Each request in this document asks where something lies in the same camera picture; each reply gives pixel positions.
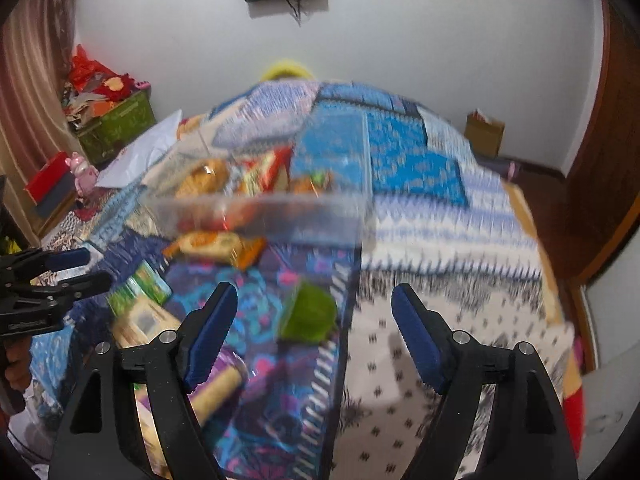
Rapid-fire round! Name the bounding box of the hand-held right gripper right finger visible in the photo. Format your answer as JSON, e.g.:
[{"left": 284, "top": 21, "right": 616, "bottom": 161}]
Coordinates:
[{"left": 391, "top": 283, "right": 581, "bottom": 480}]

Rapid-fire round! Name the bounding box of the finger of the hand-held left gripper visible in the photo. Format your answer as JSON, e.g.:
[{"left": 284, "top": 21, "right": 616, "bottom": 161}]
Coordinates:
[
  {"left": 0, "top": 246, "right": 92, "bottom": 283},
  {"left": 0, "top": 271, "right": 113, "bottom": 318}
]

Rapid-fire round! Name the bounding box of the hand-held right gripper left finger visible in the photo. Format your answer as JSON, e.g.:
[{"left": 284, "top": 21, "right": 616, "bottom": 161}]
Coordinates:
[{"left": 48, "top": 282, "right": 238, "bottom": 480}]

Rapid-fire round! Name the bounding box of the yellow snack roll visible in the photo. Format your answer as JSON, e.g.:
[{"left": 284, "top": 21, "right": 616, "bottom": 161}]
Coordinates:
[{"left": 191, "top": 359, "right": 247, "bottom": 413}]

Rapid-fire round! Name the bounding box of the green snack packet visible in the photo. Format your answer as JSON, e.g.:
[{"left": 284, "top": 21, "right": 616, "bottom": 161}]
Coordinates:
[{"left": 106, "top": 260, "right": 173, "bottom": 318}]

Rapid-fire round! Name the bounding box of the beige snack box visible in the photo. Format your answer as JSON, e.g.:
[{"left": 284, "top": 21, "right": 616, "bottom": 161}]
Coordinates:
[{"left": 112, "top": 295, "right": 182, "bottom": 352}]

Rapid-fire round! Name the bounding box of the orange snack packet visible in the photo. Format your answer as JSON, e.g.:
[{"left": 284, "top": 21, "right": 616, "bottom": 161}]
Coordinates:
[{"left": 162, "top": 230, "right": 268, "bottom": 272}]

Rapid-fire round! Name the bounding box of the green jelly cup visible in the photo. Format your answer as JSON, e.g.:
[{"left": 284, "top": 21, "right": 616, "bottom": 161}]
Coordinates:
[{"left": 277, "top": 282, "right": 337, "bottom": 344}]

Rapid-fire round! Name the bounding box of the clear plastic storage box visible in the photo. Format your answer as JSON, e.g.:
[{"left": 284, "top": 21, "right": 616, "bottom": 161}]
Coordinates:
[{"left": 142, "top": 109, "right": 377, "bottom": 251}]

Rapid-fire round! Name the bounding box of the pile of mixed snack packets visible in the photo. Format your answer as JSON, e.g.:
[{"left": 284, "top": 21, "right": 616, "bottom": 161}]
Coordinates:
[{"left": 172, "top": 145, "right": 336, "bottom": 233}]

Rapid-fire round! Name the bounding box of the person's left hand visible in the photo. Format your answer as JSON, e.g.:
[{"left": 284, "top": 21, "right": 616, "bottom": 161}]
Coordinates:
[{"left": 4, "top": 338, "right": 32, "bottom": 392}]

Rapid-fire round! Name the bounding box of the red box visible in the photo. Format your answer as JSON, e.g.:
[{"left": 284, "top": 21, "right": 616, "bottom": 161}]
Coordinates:
[{"left": 25, "top": 151, "right": 76, "bottom": 212}]

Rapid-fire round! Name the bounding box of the pink toy figure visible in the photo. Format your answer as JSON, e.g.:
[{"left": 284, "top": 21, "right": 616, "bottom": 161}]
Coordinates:
[{"left": 65, "top": 151, "right": 100, "bottom": 197}]

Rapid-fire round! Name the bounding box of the white pillow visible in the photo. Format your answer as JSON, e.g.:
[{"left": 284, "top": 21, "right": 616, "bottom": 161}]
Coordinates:
[{"left": 95, "top": 109, "right": 184, "bottom": 189}]

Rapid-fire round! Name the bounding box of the blue patchwork blanket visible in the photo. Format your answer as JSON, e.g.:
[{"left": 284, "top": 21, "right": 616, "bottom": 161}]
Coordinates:
[{"left": 30, "top": 77, "right": 576, "bottom": 480}]

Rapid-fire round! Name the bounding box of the green storage box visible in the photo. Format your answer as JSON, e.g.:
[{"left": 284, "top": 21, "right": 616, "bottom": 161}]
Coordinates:
[{"left": 75, "top": 91, "right": 157, "bottom": 167}]

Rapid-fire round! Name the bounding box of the striped brown curtain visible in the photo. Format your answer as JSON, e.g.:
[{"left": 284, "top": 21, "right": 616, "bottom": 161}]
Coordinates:
[{"left": 0, "top": 0, "right": 82, "bottom": 252}]

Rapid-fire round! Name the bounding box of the orange plush toy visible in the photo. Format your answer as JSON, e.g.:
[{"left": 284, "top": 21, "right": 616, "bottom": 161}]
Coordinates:
[{"left": 176, "top": 115, "right": 202, "bottom": 140}]

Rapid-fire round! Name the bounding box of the grey bag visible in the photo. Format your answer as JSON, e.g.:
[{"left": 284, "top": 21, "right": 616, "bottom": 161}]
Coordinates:
[{"left": 491, "top": 157, "right": 524, "bottom": 182}]

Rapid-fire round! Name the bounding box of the cardboard box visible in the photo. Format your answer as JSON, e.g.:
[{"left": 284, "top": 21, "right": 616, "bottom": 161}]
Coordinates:
[{"left": 465, "top": 109, "right": 506, "bottom": 157}]

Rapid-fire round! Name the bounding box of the wooden door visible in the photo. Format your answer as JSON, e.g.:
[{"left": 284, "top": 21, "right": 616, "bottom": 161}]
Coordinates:
[{"left": 564, "top": 0, "right": 640, "bottom": 291}]

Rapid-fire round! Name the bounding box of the yellow curved bed rail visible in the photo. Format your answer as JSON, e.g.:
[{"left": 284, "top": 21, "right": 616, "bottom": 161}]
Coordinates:
[{"left": 259, "top": 57, "right": 314, "bottom": 82}]

